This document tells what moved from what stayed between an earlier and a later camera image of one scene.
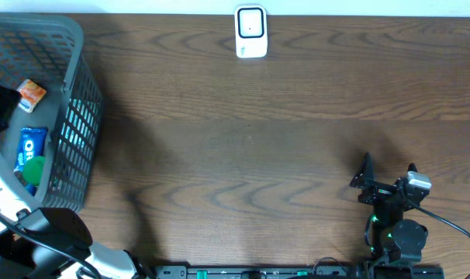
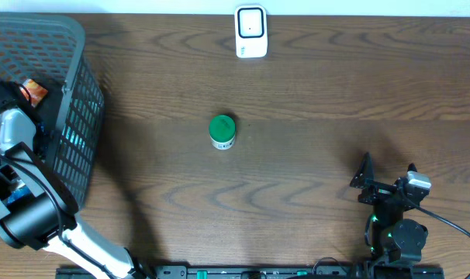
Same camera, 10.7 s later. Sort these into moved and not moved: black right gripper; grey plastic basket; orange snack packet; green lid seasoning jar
Moved: green lid seasoning jar
Not moved: black right gripper; orange snack packet; grey plastic basket
